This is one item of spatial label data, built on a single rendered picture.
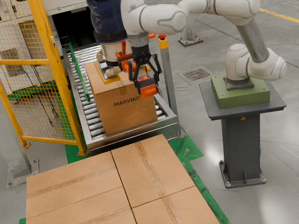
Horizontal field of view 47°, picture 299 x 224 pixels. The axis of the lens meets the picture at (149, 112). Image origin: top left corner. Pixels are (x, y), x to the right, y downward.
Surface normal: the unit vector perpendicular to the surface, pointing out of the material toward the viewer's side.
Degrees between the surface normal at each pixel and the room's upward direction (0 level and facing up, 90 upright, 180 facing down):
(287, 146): 0
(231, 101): 90
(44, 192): 0
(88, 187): 0
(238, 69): 92
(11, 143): 90
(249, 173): 90
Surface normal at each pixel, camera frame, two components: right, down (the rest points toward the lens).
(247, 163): 0.01, 0.52
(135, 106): 0.29, 0.46
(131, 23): -0.57, 0.53
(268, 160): -0.17, -0.84
